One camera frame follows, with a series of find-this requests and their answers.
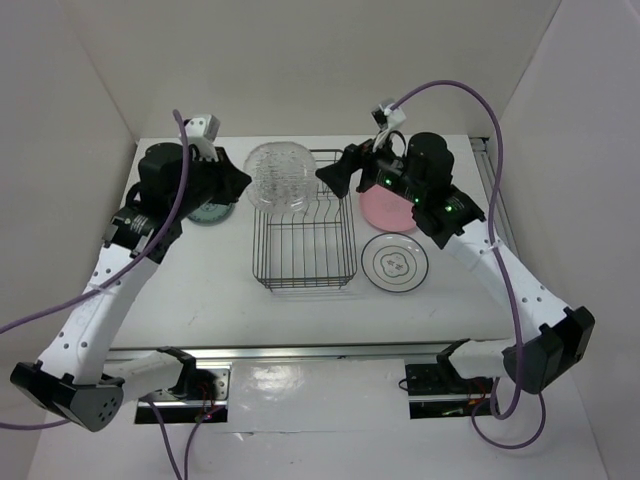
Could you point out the aluminium rail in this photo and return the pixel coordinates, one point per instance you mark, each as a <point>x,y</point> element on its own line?
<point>317,352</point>
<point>487,170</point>

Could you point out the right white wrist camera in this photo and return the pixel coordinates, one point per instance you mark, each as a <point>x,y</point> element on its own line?
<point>387,117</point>

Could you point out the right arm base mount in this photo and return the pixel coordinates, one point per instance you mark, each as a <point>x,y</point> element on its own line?
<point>434,393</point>

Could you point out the aluminium rail front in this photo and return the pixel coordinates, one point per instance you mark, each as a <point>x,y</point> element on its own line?
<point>317,352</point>

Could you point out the white plate dark rim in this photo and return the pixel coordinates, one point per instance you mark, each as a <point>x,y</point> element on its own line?
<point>395,263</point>

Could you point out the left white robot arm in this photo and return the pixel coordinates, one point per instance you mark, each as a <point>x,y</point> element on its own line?
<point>70,378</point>

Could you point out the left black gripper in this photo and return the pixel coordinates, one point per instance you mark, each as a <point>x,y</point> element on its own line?
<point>230,179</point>

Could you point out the green blue patterned plate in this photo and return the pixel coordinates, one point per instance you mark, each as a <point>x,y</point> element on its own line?
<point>210,214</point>

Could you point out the clear glass plate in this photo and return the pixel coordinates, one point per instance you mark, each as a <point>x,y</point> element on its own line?
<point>283,177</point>

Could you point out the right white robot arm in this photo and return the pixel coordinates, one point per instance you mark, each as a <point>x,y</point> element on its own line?
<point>549,336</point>

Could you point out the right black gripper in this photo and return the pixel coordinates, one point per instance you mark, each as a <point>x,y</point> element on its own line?
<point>337,175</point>

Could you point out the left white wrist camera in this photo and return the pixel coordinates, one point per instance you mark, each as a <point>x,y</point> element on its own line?
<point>201,132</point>

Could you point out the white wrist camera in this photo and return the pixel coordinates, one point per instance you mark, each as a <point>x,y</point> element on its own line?
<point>387,117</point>
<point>201,132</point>

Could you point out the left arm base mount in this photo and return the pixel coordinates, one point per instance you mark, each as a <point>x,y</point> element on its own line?
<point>206,401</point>

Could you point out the aluminium rail right side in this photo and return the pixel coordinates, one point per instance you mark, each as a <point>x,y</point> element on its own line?
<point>487,170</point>

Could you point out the pink plastic plate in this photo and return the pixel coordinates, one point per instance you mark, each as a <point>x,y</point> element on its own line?
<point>386,211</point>

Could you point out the dark wire dish rack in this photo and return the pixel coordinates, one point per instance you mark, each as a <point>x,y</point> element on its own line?
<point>314,248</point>

